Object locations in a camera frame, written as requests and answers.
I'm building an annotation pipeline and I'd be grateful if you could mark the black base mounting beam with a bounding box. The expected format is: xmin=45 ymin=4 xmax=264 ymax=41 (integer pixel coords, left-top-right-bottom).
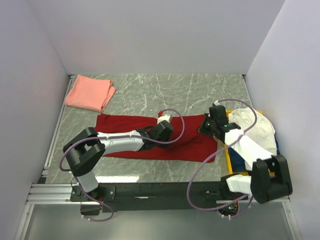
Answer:
xmin=69 ymin=182 xmax=251 ymax=216

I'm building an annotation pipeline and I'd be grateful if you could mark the folded pink t shirt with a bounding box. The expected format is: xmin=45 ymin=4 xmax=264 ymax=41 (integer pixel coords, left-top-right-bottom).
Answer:
xmin=64 ymin=75 xmax=116 ymax=113

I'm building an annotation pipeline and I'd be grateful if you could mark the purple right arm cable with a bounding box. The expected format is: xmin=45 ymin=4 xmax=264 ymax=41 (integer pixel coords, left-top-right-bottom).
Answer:
xmin=186 ymin=98 xmax=259 ymax=219

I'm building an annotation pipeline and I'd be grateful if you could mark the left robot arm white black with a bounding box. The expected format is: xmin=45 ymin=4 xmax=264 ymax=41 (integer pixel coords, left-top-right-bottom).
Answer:
xmin=62 ymin=120 xmax=174 ymax=201

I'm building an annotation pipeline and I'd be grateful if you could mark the red t shirt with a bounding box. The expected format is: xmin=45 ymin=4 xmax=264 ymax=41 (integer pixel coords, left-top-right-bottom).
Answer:
xmin=94 ymin=113 xmax=218 ymax=162

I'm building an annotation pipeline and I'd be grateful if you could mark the yellow plastic bin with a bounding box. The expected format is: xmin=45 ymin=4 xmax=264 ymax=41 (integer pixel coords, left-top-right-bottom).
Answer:
xmin=223 ymin=110 xmax=264 ymax=176

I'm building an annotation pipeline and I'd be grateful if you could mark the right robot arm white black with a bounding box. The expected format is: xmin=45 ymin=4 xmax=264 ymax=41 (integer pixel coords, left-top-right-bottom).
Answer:
xmin=198 ymin=105 xmax=293 ymax=204

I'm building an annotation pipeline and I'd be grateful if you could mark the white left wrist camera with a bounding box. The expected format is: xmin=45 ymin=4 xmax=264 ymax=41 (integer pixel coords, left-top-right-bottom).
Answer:
xmin=157 ymin=111 xmax=173 ymax=124

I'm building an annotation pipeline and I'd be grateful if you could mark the blue t shirt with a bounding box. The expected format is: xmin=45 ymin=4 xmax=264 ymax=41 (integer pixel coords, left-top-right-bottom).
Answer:
xmin=228 ymin=135 xmax=280 ymax=172

